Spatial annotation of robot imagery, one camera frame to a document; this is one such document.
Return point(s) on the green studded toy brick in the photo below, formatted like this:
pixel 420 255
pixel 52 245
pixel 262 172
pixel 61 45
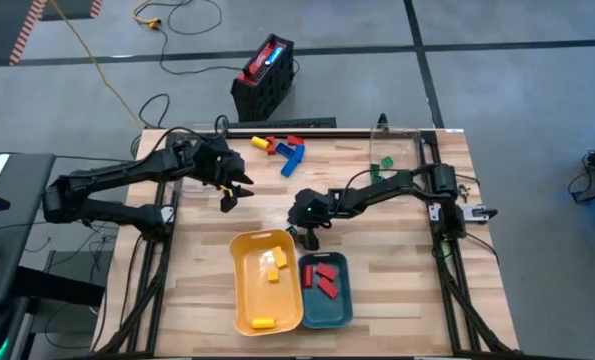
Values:
pixel 292 231
pixel 374 172
pixel 387 161

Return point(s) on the black floor mat striped edge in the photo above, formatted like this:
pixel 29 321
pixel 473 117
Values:
pixel 2 30
pixel 72 7

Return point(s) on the black desk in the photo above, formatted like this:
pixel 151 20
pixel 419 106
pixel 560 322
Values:
pixel 22 225

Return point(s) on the black keyboard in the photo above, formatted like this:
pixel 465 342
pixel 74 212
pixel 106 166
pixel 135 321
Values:
pixel 282 123

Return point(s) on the yellow-orange plastic bin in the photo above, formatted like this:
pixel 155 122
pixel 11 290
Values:
pixel 257 300

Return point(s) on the small yellow block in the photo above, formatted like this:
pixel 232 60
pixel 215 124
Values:
pixel 226 190
pixel 273 275

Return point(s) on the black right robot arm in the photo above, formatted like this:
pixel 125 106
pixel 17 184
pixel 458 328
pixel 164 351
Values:
pixel 377 192

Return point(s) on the red rectangular block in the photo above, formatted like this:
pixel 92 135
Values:
pixel 307 275
pixel 295 140
pixel 326 271
pixel 328 287

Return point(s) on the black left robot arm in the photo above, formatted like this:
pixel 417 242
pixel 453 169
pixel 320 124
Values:
pixel 127 170

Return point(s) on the black aluminium table frame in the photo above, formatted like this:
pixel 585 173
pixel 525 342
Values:
pixel 446 295

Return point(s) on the red power unit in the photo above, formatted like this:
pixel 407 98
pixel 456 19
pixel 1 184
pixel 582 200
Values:
pixel 261 66

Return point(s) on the black plastic crate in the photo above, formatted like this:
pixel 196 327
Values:
pixel 267 100

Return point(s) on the dark teal plastic bin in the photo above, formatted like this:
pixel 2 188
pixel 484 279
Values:
pixel 327 312

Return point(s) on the long blue block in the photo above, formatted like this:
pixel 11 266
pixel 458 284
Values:
pixel 290 167

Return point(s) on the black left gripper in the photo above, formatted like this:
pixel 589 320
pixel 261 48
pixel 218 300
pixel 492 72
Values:
pixel 217 160

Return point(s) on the yellow cylinder block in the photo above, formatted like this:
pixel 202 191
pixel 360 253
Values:
pixel 259 142

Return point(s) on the grey metal bracket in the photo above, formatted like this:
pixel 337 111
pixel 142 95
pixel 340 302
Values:
pixel 469 212

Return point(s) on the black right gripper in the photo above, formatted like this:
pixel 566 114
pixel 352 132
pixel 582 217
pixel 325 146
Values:
pixel 312 217

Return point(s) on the red arch block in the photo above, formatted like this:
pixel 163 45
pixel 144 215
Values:
pixel 271 146

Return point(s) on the yellow rectangular block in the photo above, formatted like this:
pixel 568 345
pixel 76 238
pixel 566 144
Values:
pixel 263 323
pixel 279 257

